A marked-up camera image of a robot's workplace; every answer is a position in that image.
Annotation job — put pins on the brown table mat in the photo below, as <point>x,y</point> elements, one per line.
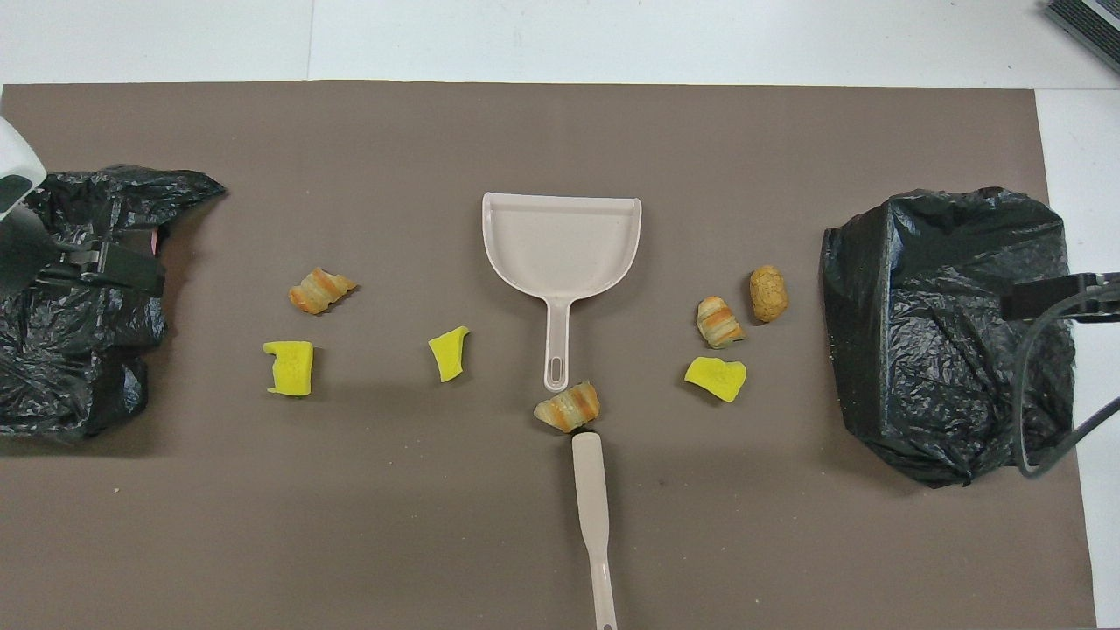
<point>437,525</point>

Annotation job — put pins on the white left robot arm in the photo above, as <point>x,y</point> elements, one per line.
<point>13,157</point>

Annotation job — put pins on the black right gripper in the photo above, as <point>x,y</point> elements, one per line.
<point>1102,296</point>

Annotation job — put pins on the orange striped croissant piece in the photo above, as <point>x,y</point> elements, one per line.
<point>319,291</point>
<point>719,322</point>

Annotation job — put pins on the dark grey ribbed panel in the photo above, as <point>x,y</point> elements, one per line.
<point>1089,22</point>

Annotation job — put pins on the small yellow sponge piece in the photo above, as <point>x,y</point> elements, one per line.
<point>449,354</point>

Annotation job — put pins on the rounded yellow sponge piece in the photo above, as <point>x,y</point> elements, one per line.
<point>716,378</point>

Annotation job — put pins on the large yellow sponge piece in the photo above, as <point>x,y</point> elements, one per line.
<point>290,367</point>

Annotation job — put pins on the beige hand brush black bristles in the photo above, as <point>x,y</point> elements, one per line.
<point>589,477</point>

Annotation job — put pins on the pale croissant piece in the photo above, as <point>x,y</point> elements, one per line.
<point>569,407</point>

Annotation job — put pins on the beige plastic dustpan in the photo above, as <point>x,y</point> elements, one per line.
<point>560,245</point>

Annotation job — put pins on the boxy black bag bin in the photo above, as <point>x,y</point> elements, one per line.
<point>945,402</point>

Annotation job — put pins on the crumpled black trash bag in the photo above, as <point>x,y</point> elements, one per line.
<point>79,376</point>

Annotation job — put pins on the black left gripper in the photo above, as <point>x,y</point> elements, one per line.
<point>79,262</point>

